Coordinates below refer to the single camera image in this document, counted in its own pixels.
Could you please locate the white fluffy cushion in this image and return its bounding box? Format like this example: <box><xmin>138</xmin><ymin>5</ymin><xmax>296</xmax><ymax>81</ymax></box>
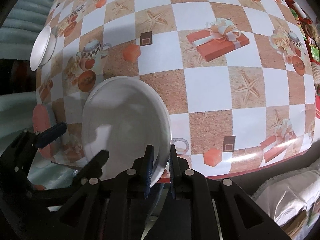
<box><xmin>252</xmin><ymin>163</ymin><xmax>319</xmax><ymax>226</ymax></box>

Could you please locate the patterned checkered tablecloth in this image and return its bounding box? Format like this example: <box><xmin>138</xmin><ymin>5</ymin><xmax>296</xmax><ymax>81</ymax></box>
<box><xmin>36</xmin><ymin>0</ymin><xmax>316</xmax><ymax>176</ymax></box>

